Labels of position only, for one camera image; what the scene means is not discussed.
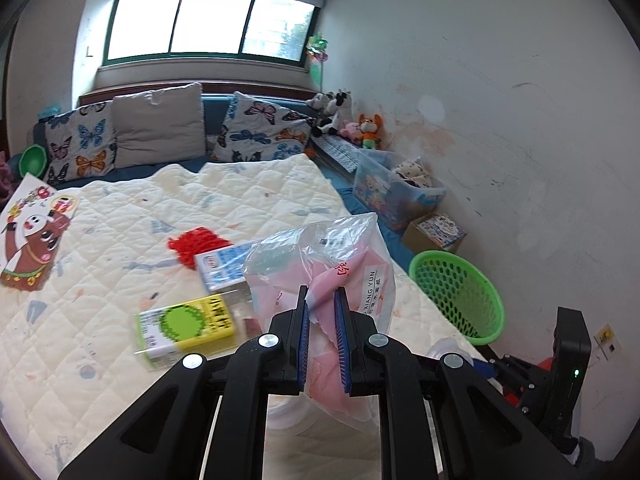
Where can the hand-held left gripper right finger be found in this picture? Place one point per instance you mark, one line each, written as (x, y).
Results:
(341, 340)

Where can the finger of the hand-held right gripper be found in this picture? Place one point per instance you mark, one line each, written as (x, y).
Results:
(515, 372)

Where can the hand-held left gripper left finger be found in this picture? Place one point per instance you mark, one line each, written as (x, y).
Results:
(302, 340)

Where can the green plastic basket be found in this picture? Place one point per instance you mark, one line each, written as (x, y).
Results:
(465, 310)

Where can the clear bag with pink tissue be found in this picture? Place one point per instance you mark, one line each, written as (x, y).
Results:
(360, 260)

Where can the blue white milk carton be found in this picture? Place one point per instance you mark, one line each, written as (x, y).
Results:
(222, 265)

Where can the yellow green drink carton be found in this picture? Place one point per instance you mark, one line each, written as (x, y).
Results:
(190, 322)

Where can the person's right hand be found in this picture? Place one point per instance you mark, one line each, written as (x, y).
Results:
(579, 451)

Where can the red plastic stool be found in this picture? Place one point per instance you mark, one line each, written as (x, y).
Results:
(546, 363)

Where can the clear plastic cup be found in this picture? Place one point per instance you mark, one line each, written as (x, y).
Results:
(445, 346)

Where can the brown cardboard box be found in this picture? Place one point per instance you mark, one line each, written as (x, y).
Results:
(412, 237)

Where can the red knitted cloth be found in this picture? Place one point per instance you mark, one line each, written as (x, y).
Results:
(197, 242)

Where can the colourful printed box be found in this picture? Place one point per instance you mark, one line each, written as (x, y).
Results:
(440, 227)

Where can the clear plastic storage box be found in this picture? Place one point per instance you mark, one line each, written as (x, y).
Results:
(380, 190)

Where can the black spotted white cloth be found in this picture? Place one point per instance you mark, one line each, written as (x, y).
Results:
(412, 170)

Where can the dotted white folded cloth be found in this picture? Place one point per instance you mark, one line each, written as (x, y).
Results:
(340, 152)

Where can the pink pig plush toy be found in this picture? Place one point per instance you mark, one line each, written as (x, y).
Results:
(351, 131)

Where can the orange fox plush toy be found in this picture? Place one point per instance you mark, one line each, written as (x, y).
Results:
(370, 130)

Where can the cream quilted blanket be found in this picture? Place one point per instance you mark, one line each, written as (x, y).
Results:
(125, 220)

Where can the butterfly print cushion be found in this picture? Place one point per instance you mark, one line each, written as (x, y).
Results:
(82, 140)
(255, 130)

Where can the cow plush toy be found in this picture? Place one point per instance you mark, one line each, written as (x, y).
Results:
(340, 105)

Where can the grey plush toy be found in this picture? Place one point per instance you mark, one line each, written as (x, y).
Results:
(317, 101)

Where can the wooden window ledge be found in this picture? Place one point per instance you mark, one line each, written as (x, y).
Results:
(280, 94)

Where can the beige cushion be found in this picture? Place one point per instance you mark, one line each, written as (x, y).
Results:
(155, 125)

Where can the colourful pinwheel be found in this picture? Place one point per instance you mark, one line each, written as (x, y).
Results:
(316, 52)

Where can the green plastic bowl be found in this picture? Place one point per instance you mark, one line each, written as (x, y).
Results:
(32, 160)

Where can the pink cloth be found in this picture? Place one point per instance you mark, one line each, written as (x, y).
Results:
(5, 177)

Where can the teal plastic bag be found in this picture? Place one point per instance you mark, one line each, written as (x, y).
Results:
(50, 111)

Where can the white wall sticker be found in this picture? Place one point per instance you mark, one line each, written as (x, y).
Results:
(607, 341)

